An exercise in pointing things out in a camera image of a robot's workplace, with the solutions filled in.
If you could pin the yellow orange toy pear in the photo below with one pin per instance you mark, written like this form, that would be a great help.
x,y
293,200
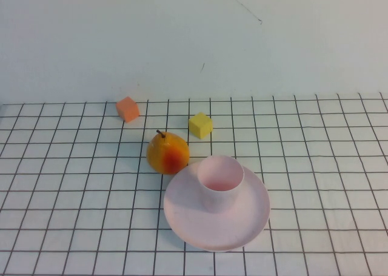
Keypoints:
x,y
166,157

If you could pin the yellow foam cube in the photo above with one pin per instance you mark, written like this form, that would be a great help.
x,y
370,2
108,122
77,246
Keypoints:
x,y
200,125

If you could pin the orange foam cube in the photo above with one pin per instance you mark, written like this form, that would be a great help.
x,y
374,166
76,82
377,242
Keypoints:
x,y
128,109

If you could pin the pale pink plastic cup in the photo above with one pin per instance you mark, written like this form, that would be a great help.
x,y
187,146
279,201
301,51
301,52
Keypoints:
x,y
221,194

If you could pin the pale pink round plate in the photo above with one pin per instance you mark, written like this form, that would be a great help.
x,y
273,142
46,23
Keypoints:
x,y
212,230

